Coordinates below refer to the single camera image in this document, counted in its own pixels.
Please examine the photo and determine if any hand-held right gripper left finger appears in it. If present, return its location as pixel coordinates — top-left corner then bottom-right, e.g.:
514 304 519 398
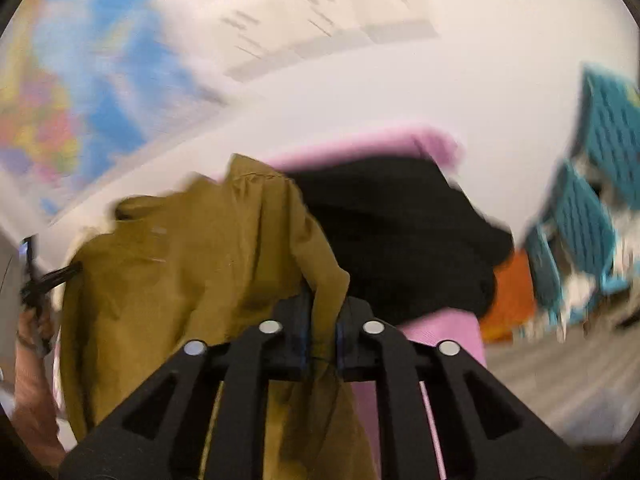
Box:
59 294 314 480

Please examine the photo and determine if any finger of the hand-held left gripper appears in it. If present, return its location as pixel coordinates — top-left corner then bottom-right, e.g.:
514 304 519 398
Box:
21 235 40 306
31 262 84 292

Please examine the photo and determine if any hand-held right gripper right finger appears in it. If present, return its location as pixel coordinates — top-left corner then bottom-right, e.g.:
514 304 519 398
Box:
335 296 584 480

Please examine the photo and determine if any olive green garment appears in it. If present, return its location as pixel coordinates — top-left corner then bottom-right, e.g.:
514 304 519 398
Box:
60 154 377 480

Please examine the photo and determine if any person's left forearm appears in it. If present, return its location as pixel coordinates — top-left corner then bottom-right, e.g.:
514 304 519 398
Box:
12 345 67 463

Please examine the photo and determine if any person's left hand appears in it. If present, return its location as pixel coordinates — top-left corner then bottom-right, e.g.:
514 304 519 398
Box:
16 304 55 347

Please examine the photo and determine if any pink floral bed sheet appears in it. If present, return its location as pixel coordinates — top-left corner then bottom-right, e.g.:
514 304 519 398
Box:
210 127 489 480

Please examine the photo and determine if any black garment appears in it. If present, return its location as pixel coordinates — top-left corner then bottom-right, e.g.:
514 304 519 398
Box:
284 156 516 327

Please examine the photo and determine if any orange object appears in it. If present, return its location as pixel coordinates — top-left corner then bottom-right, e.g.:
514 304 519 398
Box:
479 250 539 344

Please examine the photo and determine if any blue perforated chair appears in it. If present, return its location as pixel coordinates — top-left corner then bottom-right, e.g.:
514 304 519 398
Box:
522 64 640 332

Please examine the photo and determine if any colourful wall map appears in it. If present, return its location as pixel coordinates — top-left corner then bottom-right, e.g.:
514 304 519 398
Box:
0 0 227 227

